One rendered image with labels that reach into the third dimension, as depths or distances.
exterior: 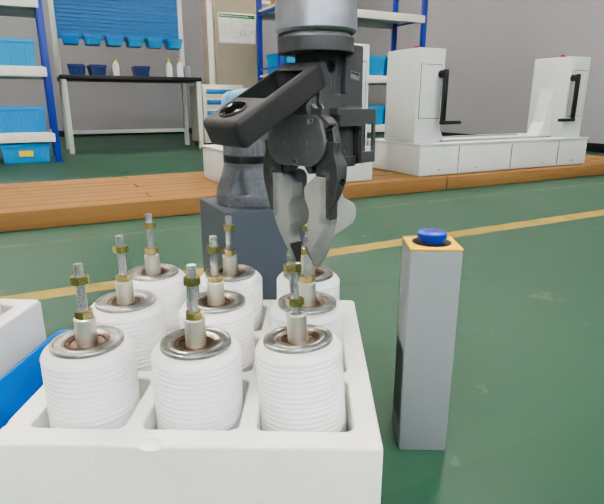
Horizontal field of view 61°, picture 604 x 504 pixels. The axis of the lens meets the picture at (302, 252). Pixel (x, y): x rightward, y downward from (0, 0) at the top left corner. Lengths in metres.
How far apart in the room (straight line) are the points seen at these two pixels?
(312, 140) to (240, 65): 6.51
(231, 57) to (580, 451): 6.43
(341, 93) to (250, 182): 0.53
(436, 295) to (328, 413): 0.25
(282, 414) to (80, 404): 0.21
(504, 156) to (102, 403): 3.26
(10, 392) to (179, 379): 0.40
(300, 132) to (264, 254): 0.57
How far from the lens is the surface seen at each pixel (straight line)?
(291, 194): 0.50
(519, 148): 3.71
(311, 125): 0.48
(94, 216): 2.38
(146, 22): 6.55
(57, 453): 0.59
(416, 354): 0.76
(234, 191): 1.04
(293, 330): 0.55
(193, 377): 0.54
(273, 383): 0.55
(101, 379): 0.58
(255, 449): 0.54
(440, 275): 0.72
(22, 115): 5.06
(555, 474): 0.86
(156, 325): 0.69
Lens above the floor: 0.50
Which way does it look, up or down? 16 degrees down
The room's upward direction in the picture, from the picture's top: straight up
